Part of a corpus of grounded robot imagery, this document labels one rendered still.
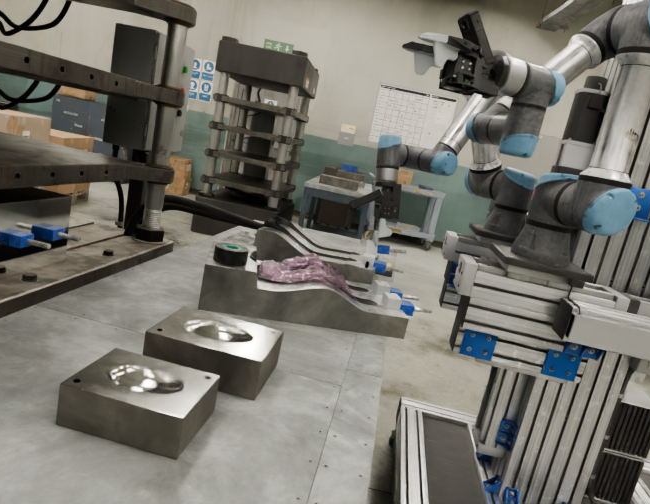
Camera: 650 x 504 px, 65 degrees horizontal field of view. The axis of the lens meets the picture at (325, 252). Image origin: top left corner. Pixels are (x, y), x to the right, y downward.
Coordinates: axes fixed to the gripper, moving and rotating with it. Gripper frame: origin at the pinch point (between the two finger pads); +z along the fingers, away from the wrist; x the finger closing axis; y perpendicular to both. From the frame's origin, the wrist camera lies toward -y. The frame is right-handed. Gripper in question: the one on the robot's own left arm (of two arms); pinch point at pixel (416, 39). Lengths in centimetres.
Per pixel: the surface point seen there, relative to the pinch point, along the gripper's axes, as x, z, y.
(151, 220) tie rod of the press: 85, 44, 48
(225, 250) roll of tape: 22, 28, 49
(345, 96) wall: 653, -208, -141
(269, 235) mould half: 57, 10, 46
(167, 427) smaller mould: -31, 40, 66
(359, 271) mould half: 45, -16, 52
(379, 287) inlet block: 31, -16, 54
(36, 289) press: 31, 67, 64
